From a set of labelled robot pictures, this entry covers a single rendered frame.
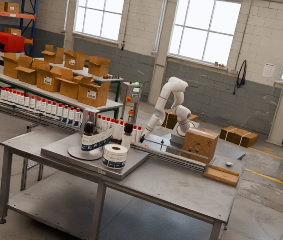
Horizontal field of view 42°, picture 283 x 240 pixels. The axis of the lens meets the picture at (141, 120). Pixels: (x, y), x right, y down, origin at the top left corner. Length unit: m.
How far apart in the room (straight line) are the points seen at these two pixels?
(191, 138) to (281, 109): 5.01
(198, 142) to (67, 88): 2.64
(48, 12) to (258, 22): 6.41
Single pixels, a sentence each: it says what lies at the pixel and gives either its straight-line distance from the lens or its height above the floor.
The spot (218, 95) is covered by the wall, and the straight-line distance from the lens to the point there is 9.05.
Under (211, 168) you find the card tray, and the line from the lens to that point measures 3.80.
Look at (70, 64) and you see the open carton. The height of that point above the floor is 0.88.
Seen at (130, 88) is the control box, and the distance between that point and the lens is 3.76.
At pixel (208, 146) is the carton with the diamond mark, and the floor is 1.02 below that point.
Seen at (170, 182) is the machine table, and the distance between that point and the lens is 3.26.
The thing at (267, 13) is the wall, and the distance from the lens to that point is 8.76.
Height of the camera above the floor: 2.15
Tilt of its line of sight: 15 degrees down
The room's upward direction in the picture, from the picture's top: 11 degrees clockwise
